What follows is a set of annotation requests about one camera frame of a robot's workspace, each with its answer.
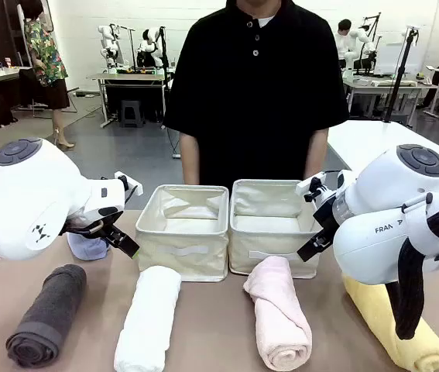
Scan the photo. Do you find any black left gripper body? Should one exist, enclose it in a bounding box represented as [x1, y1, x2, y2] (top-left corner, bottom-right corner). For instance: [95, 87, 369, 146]
[94, 211, 129, 245]

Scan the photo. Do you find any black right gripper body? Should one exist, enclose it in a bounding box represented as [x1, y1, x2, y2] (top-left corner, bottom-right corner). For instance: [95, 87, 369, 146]
[311, 193, 339, 236]

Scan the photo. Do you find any pink towel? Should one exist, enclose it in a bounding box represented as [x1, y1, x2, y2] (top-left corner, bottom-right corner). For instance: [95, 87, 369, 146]
[242, 255, 314, 371]

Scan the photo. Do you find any yellow towel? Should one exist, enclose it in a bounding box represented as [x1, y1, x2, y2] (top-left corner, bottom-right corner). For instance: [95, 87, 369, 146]
[341, 273, 439, 372]

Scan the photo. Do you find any person's right forearm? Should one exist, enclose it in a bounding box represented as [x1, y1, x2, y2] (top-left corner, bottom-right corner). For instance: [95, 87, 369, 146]
[180, 133, 202, 186]

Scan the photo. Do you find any person's left forearm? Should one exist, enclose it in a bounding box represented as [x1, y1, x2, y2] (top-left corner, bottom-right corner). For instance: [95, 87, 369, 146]
[304, 127, 330, 180]

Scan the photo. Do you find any lavender folded towel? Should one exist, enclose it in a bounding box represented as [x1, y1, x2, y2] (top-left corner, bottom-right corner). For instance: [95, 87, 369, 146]
[67, 231, 110, 261]

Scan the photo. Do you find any beige fabric storage box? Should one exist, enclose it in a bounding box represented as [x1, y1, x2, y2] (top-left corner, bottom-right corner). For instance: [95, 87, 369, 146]
[228, 178, 323, 280]
[135, 184, 231, 283]

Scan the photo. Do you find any white rolled towel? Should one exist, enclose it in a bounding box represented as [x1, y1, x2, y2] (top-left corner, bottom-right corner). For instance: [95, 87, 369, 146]
[113, 266, 183, 372]

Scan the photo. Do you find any white side table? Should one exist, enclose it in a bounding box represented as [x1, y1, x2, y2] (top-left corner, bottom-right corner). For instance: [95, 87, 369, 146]
[326, 119, 439, 183]

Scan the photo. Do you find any dark grey rolled towel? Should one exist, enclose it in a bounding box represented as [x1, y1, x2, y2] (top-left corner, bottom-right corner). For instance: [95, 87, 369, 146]
[5, 264, 87, 368]

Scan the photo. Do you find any grey plastic stool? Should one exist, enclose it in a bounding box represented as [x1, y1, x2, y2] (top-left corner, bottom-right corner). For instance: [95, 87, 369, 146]
[118, 99, 145, 129]

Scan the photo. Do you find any person in black polo shirt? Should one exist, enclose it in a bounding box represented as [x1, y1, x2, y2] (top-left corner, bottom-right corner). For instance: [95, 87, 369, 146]
[163, 0, 350, 188]

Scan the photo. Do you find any long grey background table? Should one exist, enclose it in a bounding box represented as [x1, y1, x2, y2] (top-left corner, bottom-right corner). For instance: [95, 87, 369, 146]
[342, 75, 439, 118]

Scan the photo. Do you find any black tripod with white top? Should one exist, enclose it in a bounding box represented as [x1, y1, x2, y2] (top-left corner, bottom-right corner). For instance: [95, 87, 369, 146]
[384, 25, 426, 123]

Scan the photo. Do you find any seated person in white shirt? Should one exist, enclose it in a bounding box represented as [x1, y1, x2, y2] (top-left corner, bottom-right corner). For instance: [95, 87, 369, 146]
[334, 19, 355, 70]

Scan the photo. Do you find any woman in floral dress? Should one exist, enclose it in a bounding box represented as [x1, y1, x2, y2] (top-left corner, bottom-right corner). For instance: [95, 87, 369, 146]
[19, 0, 77, 150]

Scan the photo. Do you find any white and black background robot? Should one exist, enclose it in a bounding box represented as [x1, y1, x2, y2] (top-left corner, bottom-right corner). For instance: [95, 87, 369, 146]
[136, 26, 169, 74]

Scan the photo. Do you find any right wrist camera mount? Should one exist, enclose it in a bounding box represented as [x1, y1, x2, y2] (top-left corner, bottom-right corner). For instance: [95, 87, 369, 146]
[295, 170, 328, 203]

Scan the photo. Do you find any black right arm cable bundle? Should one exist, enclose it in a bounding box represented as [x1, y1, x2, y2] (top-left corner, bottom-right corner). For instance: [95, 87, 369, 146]
[387, 201, 439, 340]

